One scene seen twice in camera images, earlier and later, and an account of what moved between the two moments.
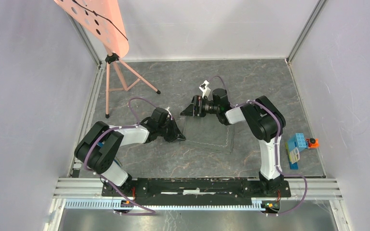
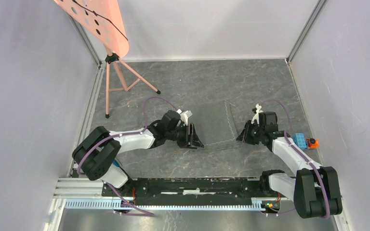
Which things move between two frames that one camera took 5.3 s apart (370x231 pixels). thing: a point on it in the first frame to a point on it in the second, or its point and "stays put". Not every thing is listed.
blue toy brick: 298,141 stays put
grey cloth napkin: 207,134 stays put
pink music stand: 103,19 stays put
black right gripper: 193,110 to 244,136
